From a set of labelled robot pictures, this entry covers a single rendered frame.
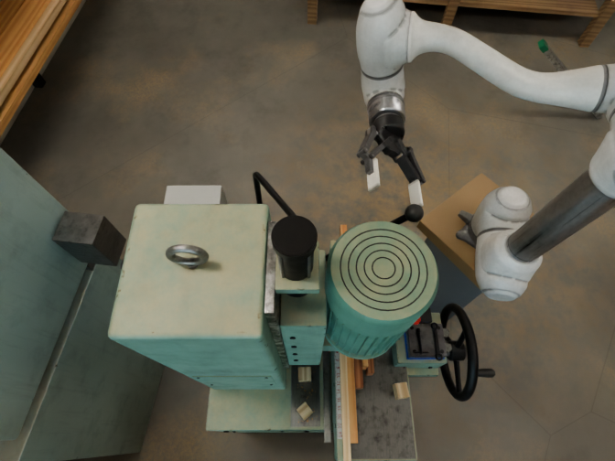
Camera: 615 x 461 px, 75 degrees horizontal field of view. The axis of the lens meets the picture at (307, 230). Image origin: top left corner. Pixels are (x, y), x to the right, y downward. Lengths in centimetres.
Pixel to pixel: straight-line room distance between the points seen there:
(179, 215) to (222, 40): 285
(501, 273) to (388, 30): 81
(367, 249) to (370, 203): 182
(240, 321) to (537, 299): 208
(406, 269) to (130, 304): 41
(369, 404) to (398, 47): 89
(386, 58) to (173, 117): 217
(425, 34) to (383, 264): 53
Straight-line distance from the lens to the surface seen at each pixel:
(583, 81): 110
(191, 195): 74
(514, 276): 140
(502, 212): 148
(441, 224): 169
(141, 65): 341
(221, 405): 131
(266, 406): 129
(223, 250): 63
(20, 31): 287
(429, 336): 116
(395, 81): 104
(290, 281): 60
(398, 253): 65
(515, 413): 231
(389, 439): 120
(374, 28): 94
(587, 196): 112
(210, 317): 60
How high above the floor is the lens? 209
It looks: 63 degrees down
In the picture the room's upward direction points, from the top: straight up
